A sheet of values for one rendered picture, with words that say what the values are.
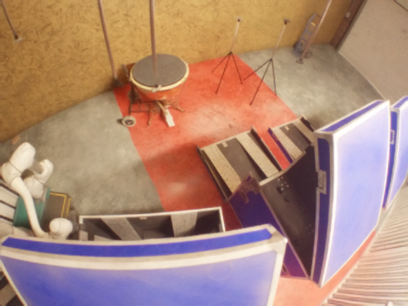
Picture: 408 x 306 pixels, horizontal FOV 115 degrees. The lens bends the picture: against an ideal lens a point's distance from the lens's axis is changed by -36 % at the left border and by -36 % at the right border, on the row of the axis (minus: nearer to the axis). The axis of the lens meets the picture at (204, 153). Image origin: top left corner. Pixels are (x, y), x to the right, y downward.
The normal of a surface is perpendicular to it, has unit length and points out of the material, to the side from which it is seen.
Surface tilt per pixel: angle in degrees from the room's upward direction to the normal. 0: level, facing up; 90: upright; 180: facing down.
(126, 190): 0
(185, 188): 0
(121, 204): 0
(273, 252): 38
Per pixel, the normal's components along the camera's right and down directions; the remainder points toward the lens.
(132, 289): 0.17, 0.15
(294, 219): 0.11, -0.48
